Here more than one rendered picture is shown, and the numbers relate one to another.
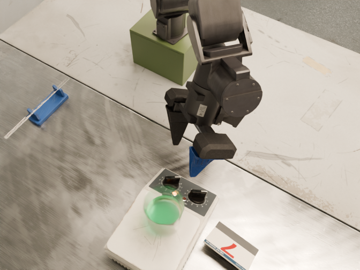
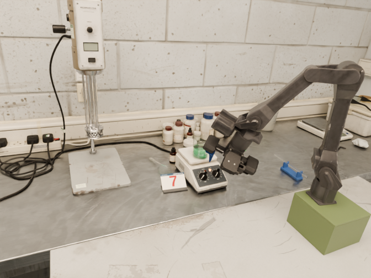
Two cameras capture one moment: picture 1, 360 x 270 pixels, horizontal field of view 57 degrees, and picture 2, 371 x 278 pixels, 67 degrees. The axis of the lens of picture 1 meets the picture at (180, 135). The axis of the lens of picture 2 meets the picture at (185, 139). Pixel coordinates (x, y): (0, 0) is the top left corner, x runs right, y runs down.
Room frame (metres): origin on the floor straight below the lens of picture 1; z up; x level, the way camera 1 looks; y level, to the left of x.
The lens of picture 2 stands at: (0.67, -0.78, 1.49)
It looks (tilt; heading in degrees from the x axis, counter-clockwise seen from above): 25 degrees down; 126
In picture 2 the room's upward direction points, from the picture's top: 4 degrees clockwise
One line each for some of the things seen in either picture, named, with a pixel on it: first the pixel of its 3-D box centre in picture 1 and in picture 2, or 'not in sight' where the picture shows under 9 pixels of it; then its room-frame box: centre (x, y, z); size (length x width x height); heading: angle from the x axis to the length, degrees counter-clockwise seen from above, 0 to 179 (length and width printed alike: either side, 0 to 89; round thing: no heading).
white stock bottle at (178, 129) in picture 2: not in sight; (178, 131); (-0.09, 0.21, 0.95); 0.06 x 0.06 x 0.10
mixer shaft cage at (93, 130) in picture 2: not in sight; (92, 103); (-0.16, -0.22, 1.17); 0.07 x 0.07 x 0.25
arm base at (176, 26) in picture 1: (171, 21); (323, 188); (0.60, 0.03, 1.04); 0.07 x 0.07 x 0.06; 53
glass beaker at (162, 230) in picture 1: (165, 214); (200, 147); (0.17, 0.02, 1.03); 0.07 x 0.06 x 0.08; 37
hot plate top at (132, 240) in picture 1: (154, 233); (197, 154); (0.15, 0.03, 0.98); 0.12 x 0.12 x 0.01; 64
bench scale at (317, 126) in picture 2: not in sight; (324, 128); (0.42, 0.93, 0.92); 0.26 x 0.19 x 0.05; 155
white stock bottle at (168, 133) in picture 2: not in sight; (168, 135); (-0.11, 0.16, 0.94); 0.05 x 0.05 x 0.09
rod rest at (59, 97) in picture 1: (47, 103); (292, 170); (0.44, 0.31, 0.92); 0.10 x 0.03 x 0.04; 151
